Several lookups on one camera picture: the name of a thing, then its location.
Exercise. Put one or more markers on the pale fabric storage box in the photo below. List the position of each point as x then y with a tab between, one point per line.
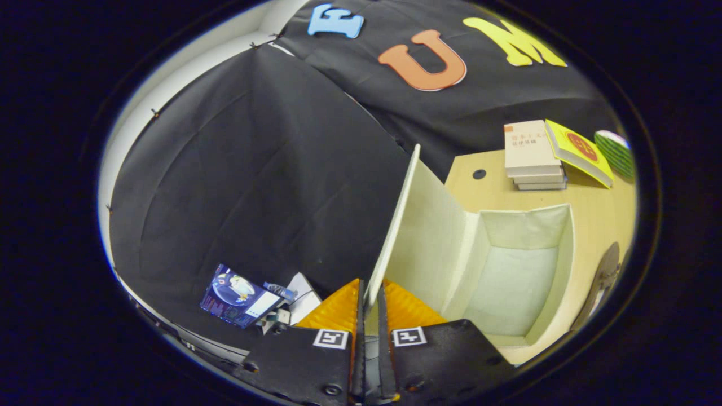
507	282

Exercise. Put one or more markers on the yellow book with red circle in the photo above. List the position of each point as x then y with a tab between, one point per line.
581	149

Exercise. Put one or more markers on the cream cover book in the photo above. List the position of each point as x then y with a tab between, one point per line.
527	146

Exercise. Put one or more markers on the brown fuzzy slipper shoe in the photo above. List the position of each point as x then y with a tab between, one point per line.
601	282

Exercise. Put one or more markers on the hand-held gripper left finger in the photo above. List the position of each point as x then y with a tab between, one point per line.
360	321

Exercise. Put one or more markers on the blue printed carton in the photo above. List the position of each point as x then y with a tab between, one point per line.
240	296

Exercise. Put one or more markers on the small blue packet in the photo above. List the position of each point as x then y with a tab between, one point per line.
279	291

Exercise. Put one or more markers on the white flat box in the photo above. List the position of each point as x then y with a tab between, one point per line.
302	293

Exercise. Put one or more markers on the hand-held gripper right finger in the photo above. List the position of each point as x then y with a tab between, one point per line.
383	338

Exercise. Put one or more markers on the thin white book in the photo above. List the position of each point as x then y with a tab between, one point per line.
538	179

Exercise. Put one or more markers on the watermelon slice plush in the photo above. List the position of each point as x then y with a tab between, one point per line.
617	155

